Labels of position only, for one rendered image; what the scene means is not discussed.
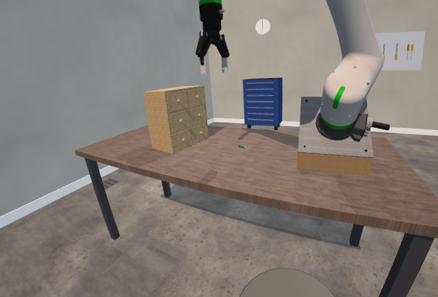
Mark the light wooden chest of drawers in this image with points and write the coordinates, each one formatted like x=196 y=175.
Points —
x=158 y=119

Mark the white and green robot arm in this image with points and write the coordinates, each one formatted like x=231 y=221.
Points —
x=346 y=88

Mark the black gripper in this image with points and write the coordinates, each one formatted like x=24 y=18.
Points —
x=212 y=27

